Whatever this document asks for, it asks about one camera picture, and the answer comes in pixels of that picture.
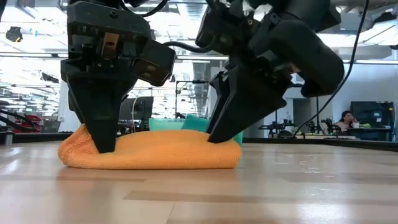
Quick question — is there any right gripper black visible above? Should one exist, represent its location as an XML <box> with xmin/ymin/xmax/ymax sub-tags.
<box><xmin>195</xmin><ymin>0</ymin><xmax>293</xmax><ymax>144</ymax></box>

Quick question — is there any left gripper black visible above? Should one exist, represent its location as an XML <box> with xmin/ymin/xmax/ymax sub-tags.
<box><xmin>60</xmin><ymin>1</ymin><xmax>153</xmax><ymax>154</ymax></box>

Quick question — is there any blue microfiber towel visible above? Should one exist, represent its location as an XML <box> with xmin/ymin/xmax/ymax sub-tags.
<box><xmin>182</xmin><ymin>114</ymin><xmax>210</xmax><ymax>133</ymax></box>

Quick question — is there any orange microfiber towel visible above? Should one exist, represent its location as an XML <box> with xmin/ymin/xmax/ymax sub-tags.
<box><xmin>58</xmin><ymin>123</ymin><xmax>243</xmax><ymax>170</ymax></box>

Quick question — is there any translucent teal plastic basket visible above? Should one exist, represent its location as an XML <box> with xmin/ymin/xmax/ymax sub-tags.
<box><xmin>148</xmin><ymin>117</ymin><xmax>244</xmax><ymax>146</ymax></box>

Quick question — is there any black flat monitor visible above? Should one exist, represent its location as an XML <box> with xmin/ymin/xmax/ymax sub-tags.
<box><xmin>118</xmin><ymin>96</ymin><xmax>155</xmax><ymax>134</ymax></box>

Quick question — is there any red workshop equipment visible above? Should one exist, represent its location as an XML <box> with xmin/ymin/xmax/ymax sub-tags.
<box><xmin>0</xmin><ymin>107</ymin><xmax>43</xmax><ymax>134</ymax></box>

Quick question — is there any person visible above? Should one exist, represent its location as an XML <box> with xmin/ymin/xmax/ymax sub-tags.
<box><xmin>335</xmin><ymin>110</ymin><xmax>358</xmax><ymax>132</ymax></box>

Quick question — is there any black equipment cabinet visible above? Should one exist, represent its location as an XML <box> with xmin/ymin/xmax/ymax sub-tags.
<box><xmin>350</xmin><ymin>101</ymin><xmax>396</xmax><ymax>142</ymax></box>

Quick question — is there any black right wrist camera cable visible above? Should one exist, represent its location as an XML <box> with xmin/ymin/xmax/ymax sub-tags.
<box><xmin>162</xmin><ymin>40</ymin><xmax>215</xmax><ymax>54</ymax></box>

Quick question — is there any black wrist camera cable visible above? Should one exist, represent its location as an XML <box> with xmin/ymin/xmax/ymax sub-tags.
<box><xmin>162</xmin><ymin>40</ymin><xmax>215</xmax><ymax>54</ymax></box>
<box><xmin>119</xmin><ymin>0</ymin><xmax>169</xmax><ymax>18</ymax></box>

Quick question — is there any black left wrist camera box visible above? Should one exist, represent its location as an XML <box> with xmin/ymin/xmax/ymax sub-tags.
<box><xmin>133</xmin><ymin>39</ymin><xmax>177</xmax><ymax>88</ymax></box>

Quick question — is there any black left wrist camera cable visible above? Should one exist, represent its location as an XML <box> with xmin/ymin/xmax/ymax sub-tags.
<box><xmin>119</xmin><ymin>0</ymin><xmax>169</xmax><ymax>18</ymax></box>

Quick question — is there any black ceiling-mounted camera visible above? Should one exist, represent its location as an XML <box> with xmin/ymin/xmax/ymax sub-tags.
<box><xmin>5</xmin><ymin>26</ymin><xmax>24</xmax><ymax>43</ymax></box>

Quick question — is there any black aluminium table frame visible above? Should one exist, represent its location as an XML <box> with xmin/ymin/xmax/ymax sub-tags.
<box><xmin>0</xmin><ymin>132</ymin><xmax>398</xmax><ymax>152</ymax></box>

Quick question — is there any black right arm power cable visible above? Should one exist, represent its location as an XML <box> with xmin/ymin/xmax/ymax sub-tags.
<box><xmin>294</xmin><ymin>0</ymin><xmax>370</xmax><ymax>136</ymax></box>

